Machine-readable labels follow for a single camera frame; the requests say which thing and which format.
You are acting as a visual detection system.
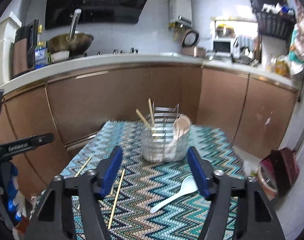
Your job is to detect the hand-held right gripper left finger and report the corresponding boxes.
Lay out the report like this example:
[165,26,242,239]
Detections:
[25,145,124,240]

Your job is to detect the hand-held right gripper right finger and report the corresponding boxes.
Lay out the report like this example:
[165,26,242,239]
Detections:
[187,146,286,240]

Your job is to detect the light blue ceramic spoon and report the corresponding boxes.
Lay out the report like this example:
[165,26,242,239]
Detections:
[149,176,199,214]

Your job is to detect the pink ceramic spoon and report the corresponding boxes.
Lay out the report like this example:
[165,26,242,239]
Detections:
[167,117,192,155]

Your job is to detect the clear utensil holder metal rack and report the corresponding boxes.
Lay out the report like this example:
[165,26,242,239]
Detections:
[141,102,191,162]

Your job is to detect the blue white striped cloth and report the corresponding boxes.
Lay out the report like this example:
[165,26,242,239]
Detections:
[2,164,28,230]

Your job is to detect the zigzag patterned tablecloth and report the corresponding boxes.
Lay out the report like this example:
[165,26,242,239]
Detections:
[33,120,245,240]

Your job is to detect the white corner casing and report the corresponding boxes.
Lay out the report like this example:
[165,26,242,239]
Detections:
[0,12,21,90]

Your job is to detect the copper black thermos kettle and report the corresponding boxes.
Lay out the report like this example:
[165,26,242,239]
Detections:
[12,19,40,79]

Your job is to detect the blue label oil bottle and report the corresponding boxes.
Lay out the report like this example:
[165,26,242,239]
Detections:
[35,25,49,70]

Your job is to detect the dark red box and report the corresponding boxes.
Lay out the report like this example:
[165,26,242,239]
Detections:
[258,148,300,200]

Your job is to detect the white bowl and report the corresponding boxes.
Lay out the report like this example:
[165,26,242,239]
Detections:
[51,50,71,63]

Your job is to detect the black gas stove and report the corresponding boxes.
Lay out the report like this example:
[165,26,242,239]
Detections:
[87,47,140,57]

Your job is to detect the black frying pan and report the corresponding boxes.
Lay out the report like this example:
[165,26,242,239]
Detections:
[232,55,258,67]

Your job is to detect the copper rice cooker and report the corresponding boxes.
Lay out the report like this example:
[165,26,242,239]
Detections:
[181,31,209,57]

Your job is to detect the white microwave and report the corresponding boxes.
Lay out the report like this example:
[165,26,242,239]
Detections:
[212,39,233,54]

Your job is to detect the yellow detergent bottle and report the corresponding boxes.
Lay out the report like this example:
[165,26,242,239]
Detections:
[274,56,290,77]

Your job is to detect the light blue towel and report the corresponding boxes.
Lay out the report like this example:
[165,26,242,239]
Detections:
[235,36,258,53]

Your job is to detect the steel pot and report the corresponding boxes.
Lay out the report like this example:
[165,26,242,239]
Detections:
[215,24,236,38]

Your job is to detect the yellow gas valves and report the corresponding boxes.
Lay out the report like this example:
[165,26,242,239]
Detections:
[168,22,185,40]

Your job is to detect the black glass range hood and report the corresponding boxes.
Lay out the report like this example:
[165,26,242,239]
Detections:
[45,0,157,30]

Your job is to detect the teal white bag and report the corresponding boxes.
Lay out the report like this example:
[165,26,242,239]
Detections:
[288,27,304,75]

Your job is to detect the white water heater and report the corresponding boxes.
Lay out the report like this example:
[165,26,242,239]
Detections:
[169,0,194,28]

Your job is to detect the black storage rack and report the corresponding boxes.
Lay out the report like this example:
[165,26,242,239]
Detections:
[245,0,297,39]

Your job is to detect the white paper packet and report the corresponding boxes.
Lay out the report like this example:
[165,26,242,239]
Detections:
[262,3,278,14]

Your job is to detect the blue packet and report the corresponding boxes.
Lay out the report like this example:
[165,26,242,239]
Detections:
[279,4,295,15]

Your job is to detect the steel wok with handle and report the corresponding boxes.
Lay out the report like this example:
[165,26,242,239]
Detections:
[47,9,94,55]

